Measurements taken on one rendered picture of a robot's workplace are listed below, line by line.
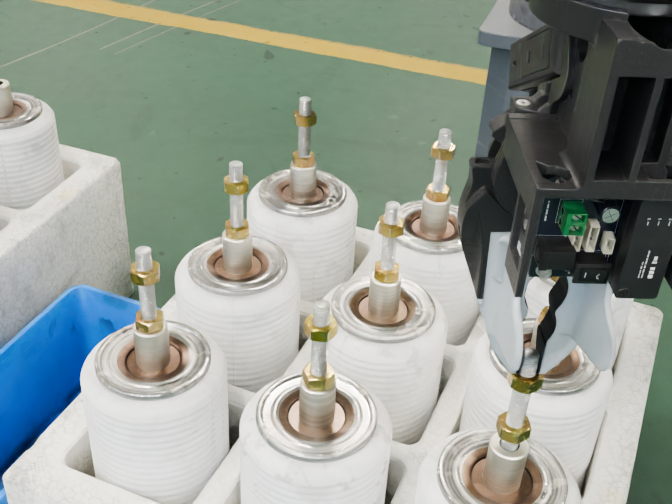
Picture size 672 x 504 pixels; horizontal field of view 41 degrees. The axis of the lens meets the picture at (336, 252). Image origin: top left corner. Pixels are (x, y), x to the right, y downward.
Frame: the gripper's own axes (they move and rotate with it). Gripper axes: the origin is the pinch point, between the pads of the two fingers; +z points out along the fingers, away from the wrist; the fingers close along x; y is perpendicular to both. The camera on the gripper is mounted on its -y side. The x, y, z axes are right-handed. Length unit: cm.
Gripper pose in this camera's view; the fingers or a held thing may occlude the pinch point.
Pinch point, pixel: (527, 342)
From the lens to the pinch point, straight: 48.7
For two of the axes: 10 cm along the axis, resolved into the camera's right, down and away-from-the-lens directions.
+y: 0.3, 5.8, -8.1
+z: -0.5, 8.1, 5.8
